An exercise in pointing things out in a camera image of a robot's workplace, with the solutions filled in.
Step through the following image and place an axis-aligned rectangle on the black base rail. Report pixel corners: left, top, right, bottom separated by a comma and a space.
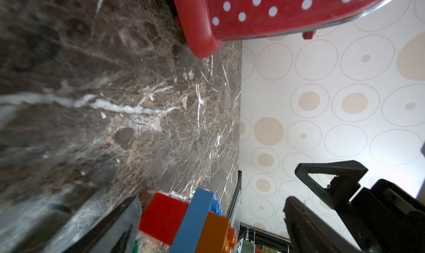
226, 170, 292, 253

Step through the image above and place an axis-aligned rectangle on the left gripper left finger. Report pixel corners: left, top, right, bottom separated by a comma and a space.
65, 196, 142, 253

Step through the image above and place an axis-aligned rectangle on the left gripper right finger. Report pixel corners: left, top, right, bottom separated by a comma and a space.
284, 196, 360, 253

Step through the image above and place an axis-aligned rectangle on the green 2x2 lego brick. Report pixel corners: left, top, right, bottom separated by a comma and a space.
132, 241, 138, 253

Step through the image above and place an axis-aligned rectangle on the red polka dot toaster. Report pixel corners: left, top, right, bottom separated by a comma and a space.
173, 0, 392, 59

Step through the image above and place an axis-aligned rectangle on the orange 2x2 lego brick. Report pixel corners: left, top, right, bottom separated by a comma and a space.
195, 212, 238, 253

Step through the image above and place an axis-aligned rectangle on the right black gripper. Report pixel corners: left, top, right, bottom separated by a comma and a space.
294, 160, 425, 253

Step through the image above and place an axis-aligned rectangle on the light blue 2x4 lego brick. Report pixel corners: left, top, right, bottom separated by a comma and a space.
170, 188, 222, 253

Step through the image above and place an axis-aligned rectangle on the red 2x2 lego brick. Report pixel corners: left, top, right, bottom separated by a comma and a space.
138, 193, 189, 246

